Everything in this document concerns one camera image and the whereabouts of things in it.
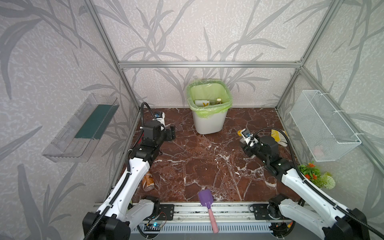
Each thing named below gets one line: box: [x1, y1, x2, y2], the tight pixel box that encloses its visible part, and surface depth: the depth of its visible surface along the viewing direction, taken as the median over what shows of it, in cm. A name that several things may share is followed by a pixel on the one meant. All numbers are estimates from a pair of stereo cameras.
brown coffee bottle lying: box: [143, 171, 155, 192], surface depth 81 cm
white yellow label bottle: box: [195, 99, 210, 107], surface depth 101 cm
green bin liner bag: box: [187, 79, 233, 119], surface depth 96 cm
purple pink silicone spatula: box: [198, 189, 219, 234], surface depth 78 cm
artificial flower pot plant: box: [298, 161, 336, 190], surface depth 72 cm
